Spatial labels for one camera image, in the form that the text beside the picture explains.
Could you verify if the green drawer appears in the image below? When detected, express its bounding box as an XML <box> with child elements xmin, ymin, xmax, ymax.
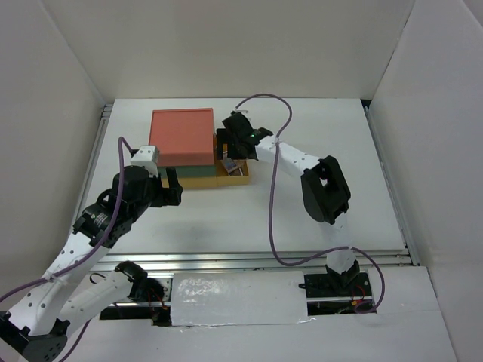
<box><xmin>171</xmin><ymin>164</ymin><xmax>217</xmax><ymax>178</ymax></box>

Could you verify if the salmon top drawer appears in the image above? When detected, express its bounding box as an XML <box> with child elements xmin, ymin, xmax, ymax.
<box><xmin>212</xmin><ymin>110</ymin><xmax>217</xmax><ymax>164</ymax></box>

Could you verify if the small colourful eyeshadow palette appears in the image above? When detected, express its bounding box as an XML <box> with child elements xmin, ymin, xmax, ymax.
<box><xmin>222</xmin><ymin>158</ymin><xmax>244</xmax><ymax>173</ymax></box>

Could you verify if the yellow bottom drawer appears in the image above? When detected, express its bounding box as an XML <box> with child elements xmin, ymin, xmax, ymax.
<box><xmin>170</xmin><ymin>141</ymin><xmax>249</xmax><ymax>189</ymax></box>

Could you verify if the brown gold eyeshadow palette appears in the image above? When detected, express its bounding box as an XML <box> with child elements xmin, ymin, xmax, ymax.
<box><xmin>229</xmin><ymin>168</ymin><xmax>244</xmax><ymax>176</ymax></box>

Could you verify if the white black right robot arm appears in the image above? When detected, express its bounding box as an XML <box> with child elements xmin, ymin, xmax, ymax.
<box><xmin>216</xmin><ymin>111</ymin><xmax>360</xmax><ymax>296</ymax></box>

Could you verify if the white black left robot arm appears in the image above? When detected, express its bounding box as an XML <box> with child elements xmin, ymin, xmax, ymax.
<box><xmin>1</xmin><ymin>166</ymin><xmax>183</xmax><ymax>361</ymax></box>

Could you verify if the white foil-edged cover plate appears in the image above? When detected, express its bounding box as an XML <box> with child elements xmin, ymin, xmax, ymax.
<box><xmin>171</xmin><ymin>271</ymin><xmax>309</xmax><ymax>327</ymax></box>

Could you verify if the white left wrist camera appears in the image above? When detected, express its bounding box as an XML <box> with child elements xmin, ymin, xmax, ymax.
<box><xmin>131</xmin><ymin>145</ymin><xmax>159</xmax><ymax>177</ymax></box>

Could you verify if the three-tier drawer organizer frame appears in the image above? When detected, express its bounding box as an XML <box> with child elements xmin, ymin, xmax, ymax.
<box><xmin>149</xmin><ymin>108</ymin><xmax>217</xmax><ymax>189</ymax></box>

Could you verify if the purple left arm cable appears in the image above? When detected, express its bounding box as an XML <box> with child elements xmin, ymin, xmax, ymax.
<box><xmin>0</xmin><ymin>136</ymin><xmax>133</xmax><ymax>362</ymax></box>

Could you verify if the aluminium left side rail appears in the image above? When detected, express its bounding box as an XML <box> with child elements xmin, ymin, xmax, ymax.
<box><xmin>75</xmin><ymin>104</ymin><xmax>113</xmax><ymax>219</ymax></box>

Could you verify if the aluminium rail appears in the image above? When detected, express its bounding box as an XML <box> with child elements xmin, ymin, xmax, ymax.
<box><xmin>75</xmin><ymin>104</ymin><xmax>113</xmax><ymax>219</ymax></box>
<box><xmin>91</xmin><ymin>250</ymin><xmax>413</xmax><ymax>273</ymax></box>
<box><xmin>361</xmin><ymin>99</ymin><xmax>421</xmax><ymax>266</ymax></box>

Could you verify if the aluminium right side rail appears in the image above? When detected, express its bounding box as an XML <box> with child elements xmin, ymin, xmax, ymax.
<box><xmin>361</xmin><ymin>99</ymin><xmax>421</xmax><ymax>266</ymax></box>

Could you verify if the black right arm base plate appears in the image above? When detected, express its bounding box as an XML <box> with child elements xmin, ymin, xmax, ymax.
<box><xmin>298</xmin><ymin>272</ymin><xmax>372</xmax><ymax>299</ymax></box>

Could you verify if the aluminium front rail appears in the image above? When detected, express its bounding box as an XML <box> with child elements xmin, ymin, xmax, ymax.
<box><xmin>91</xmin><ymin>250</ymin><xmax>413</xmax><ymax>273</ymax></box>

